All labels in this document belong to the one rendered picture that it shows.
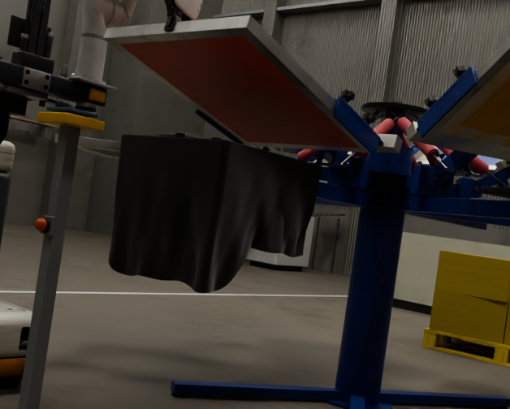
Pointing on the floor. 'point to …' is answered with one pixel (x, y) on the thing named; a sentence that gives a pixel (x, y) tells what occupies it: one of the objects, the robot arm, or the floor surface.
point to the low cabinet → (410, 262)
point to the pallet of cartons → (479, 309)
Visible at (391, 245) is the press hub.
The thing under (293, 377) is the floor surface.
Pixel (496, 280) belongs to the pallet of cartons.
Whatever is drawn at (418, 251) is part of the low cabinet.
